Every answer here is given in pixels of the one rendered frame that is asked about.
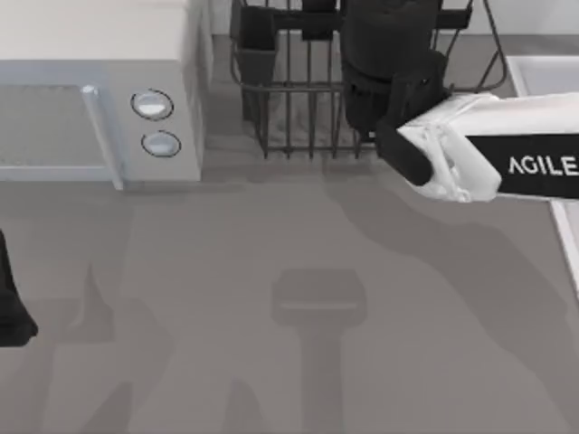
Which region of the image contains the large microwave knob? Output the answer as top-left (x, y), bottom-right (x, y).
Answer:
top-left (129, 88), bottom-right (176, 122)

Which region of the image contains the black wire dish rack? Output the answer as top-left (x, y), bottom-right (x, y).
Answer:
top-left (228, 0), bottom-right (507, 160)

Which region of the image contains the small microwave knob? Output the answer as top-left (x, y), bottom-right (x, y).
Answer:
top-left (140, 129), bottom-right (184, 160)

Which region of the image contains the pale microwave oven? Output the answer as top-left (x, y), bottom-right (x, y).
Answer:
top-left (0, 0), bottom-right (214, 192)

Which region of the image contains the black cutlery holder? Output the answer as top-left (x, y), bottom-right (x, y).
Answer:
top-left (229, 3), bottom-right (279, 88)

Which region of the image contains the microwave glass door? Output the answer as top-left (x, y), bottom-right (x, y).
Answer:
top-left (0, 82), bottom-right (119, 183)

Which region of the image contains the microwave door handle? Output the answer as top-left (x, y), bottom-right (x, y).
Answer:
top-left (80, 84), bottom-right (125, 192)

